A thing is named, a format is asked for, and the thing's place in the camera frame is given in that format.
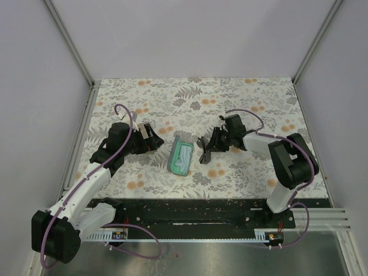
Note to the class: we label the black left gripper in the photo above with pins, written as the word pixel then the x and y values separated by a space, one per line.
pixel 149 144

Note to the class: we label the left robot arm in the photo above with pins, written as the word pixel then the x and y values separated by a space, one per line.
pixel 59 231

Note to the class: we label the black aviator sunglasses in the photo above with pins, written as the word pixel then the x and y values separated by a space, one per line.
pixel 205 158

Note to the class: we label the aluminium frame post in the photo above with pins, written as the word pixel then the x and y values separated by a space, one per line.
pixel 317 40
pixel 60 26

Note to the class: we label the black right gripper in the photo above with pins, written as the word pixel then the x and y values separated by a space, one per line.
pixel 214 144

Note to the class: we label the white slotted cable duct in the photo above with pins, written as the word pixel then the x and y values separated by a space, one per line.
pixel 185 233

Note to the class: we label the left aluminium frame post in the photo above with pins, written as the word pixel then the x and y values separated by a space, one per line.
pixel 60 26

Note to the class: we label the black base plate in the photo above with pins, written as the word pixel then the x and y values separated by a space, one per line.
pixel 160 213

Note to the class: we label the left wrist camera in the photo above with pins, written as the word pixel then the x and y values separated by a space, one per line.
pixel 126 117

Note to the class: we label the grey-blue glasses case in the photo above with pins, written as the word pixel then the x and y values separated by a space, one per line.
pixel 171 167

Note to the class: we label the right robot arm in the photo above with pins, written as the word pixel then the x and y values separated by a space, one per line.
pixel 293 162

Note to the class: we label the beige glasses case green lining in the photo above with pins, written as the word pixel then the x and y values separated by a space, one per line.
pixel 145 132

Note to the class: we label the right aluminium frame post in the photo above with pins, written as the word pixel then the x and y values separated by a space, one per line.
pixel 317 40

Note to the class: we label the aluminium rail profile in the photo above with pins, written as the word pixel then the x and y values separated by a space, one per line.
pixel 322 219

